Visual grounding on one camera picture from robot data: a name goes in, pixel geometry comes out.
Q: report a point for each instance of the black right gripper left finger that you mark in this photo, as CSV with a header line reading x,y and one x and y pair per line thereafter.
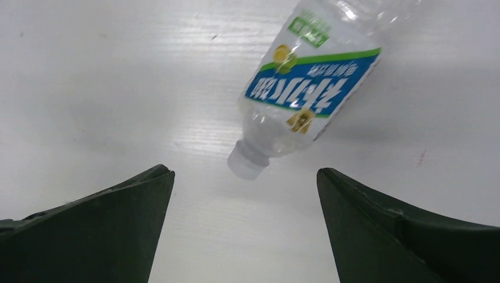
x,y
108,236

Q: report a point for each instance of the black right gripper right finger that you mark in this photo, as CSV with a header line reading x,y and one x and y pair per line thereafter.
x,y
378,238

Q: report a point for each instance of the blue green lemon drink bottle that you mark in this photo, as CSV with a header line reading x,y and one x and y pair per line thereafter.
x,y
319,58

